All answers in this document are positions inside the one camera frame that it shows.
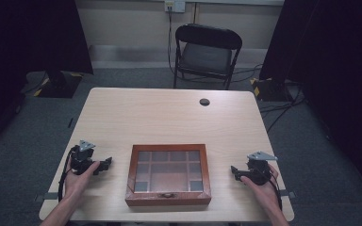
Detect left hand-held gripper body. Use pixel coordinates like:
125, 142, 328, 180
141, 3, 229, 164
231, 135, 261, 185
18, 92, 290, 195
71, 139, 101, 176

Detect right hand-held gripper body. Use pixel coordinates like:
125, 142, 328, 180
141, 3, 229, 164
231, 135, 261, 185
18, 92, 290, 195
238, 151, 279, 186

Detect wooden box with glass lid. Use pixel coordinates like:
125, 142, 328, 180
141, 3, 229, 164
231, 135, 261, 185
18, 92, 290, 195
124, 143, 213, 207

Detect person's right hand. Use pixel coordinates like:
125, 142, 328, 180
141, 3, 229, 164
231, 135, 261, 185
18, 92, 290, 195
239, 163, 281, 209

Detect person's left hand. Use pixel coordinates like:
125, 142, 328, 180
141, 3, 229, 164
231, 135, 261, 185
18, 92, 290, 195
63, 157, 102, 199

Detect black stand base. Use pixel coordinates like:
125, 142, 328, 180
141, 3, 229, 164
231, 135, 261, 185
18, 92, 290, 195
33, 70, 85, 99
250, 76, 294, 102

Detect black curtain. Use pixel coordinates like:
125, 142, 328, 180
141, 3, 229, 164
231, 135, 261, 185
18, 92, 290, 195
258, 0, 362, 202
0, 0, 94, 158

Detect black folding chair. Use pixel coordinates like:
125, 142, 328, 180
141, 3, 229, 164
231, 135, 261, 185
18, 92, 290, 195
173, 23, 243, 91

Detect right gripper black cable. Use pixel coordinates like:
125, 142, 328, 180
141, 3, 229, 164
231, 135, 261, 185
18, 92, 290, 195
257, 170, 284, 211

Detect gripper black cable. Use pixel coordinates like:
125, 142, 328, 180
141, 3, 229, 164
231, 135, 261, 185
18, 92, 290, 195
257, 170, 284, 211
58, 146, 77, 202

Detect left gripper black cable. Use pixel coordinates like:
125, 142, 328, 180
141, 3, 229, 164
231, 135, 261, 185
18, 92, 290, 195
58, 146, 77, 202

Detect grey table bracket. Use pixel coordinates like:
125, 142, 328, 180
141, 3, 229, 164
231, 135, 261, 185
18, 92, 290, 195
279, 189, 298, 200

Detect black floor cables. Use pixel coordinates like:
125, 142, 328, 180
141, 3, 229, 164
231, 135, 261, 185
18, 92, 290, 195
232, 63, 306, 134

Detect black wall cable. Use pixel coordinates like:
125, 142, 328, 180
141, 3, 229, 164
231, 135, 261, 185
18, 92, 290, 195
166, 5, 177, 76

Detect white wall socket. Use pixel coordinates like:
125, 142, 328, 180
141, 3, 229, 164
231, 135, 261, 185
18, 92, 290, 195
164, 0, 187, 13

